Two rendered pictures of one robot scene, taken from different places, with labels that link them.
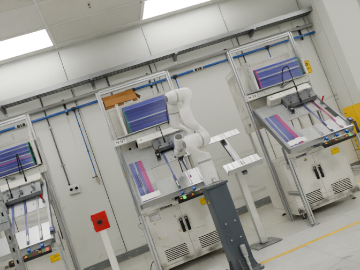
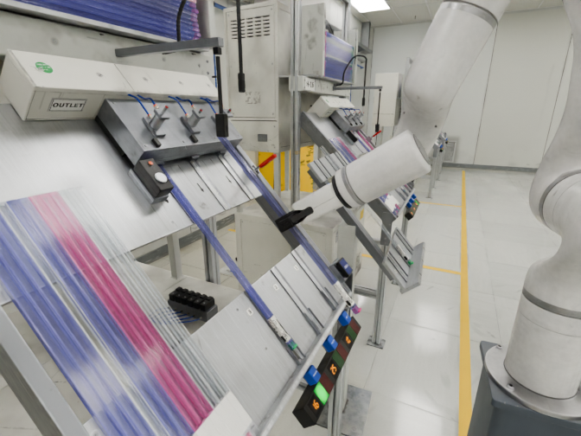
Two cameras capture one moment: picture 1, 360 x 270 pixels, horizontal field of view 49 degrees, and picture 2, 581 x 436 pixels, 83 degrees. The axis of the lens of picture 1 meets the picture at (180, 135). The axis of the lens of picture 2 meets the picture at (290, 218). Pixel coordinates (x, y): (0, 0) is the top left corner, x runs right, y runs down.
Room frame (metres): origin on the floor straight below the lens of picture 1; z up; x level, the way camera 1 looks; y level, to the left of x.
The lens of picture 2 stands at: (3.19, 0.62, 1.22)
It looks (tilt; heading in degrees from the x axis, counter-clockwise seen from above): 18 degrees down; 307
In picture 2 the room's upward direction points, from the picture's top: straight up
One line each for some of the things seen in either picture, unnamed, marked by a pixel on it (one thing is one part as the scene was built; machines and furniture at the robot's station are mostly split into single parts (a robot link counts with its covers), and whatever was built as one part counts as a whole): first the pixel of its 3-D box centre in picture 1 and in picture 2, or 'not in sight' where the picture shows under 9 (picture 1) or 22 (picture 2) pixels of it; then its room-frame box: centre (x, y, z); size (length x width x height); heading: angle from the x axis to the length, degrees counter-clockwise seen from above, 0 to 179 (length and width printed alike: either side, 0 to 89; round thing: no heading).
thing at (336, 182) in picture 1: (304, 148); (331, 203); (4.20, -1.18, 0.65); 1.01 x 0.73 x 1.29; 10
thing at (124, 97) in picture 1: (129, 96); not in sight; (4.28, 0.38, 1.82); 0.68 x 0.30 x 0.20; 100
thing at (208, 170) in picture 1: (209, 173); (548, 341); (3.10, -0.11, 0.79); 0.19 x 0.19 x 0.18
